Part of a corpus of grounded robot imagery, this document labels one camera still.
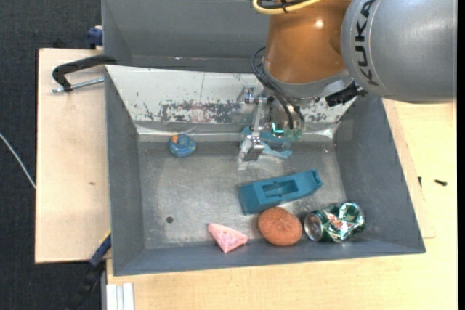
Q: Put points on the black cylinder on white bracket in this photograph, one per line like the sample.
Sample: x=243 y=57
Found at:
x=343 y=95

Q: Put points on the orange-brown round sponge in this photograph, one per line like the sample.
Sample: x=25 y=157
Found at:
x=280 y=226

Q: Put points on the small black screw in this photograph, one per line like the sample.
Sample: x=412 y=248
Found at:
x=441 y=182

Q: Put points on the pink wedge sponge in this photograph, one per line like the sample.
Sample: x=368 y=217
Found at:
x=228 y=239

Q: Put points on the grey metal bin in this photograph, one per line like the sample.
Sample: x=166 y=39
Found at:
x=196 y=188

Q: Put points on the blue flat plastic piece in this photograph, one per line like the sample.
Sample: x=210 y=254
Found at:
x=273 y=142

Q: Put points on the crushed green drink can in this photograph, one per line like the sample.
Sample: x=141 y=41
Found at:
x=336 y=223

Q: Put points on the blue and yellow toy duck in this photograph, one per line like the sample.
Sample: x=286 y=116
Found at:
x=181 y=146

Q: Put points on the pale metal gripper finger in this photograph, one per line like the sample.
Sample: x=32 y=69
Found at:
x=256 y=152
x=245 y=152

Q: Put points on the blue plastic tape dispenser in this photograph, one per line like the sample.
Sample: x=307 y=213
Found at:
x=254 y=196

